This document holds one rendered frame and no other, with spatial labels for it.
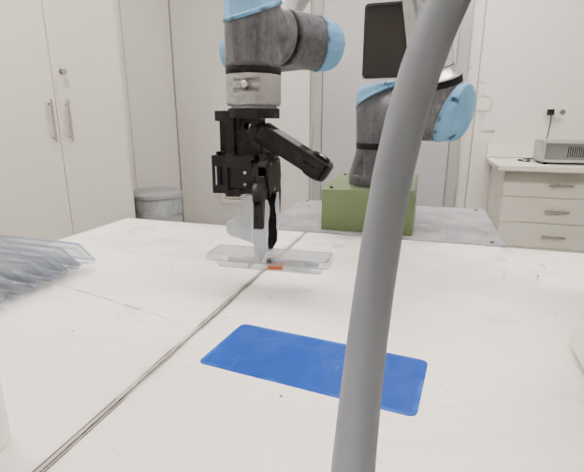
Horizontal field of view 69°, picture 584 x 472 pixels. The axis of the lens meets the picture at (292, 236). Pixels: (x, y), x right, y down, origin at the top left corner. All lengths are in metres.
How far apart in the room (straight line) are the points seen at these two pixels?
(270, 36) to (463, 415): 0.48
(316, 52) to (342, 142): 2.78
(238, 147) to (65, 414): 0.38
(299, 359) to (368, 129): 0.65
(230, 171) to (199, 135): 3.28
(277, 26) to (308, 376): 0.43
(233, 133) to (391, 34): 2.87
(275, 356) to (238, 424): 0.11
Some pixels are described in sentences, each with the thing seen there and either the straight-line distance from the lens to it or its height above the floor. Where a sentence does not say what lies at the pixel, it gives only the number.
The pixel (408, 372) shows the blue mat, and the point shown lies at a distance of 0.48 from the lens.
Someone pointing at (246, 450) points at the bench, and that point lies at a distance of 0.38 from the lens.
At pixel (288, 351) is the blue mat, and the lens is 0.50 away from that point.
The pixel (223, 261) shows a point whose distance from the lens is 0.65.
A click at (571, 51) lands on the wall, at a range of 3.51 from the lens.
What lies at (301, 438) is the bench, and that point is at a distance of 0.39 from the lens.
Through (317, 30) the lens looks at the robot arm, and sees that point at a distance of 0.66.
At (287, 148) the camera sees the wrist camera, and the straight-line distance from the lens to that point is 0.59.
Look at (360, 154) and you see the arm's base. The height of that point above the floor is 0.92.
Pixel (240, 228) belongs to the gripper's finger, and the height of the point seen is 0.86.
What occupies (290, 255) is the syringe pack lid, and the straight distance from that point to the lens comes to 0.63.
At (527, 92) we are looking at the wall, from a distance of 3.44.
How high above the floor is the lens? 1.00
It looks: 15 degrees down
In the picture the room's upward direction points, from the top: straight up
